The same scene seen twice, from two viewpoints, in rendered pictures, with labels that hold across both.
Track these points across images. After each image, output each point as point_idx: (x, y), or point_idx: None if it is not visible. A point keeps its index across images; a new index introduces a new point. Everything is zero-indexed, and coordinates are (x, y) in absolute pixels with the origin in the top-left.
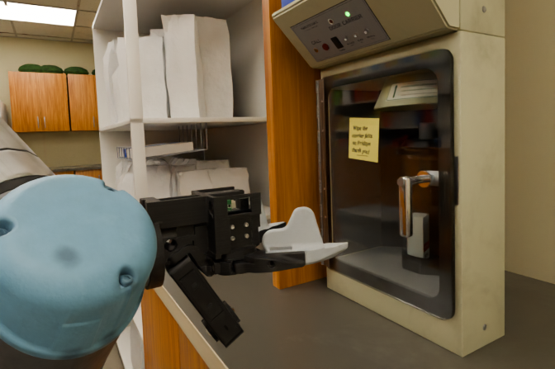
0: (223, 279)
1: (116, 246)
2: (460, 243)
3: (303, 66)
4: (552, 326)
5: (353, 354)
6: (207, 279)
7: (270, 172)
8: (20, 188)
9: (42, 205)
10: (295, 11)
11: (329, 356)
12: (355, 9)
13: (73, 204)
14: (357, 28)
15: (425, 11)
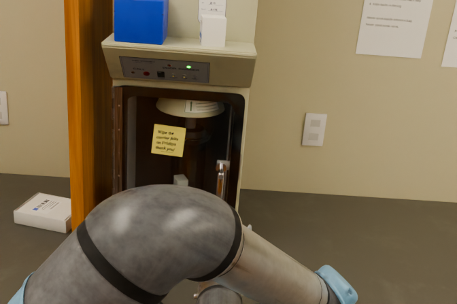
0: (20, 284)
1: (345, 280)
2: (238, 199)
3: (89, 68)
4: (241, 217)
5: (195, 283)
6: (5, 292)
7: (73, 173)
8: (339, 279)
9: (343, 280)
10: (138, 51)
11: (188, 291)
12: (197, 66)
13: (339, 276)
14: (188, 73)
15: (243, 80)
